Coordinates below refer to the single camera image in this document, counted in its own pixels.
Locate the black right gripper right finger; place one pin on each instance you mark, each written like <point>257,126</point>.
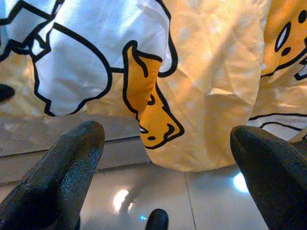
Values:
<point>275,177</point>

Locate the yellow cartoon egg blanket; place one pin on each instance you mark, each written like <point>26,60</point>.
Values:
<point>211,83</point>

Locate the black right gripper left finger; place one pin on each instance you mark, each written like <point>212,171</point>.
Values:
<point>55,182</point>

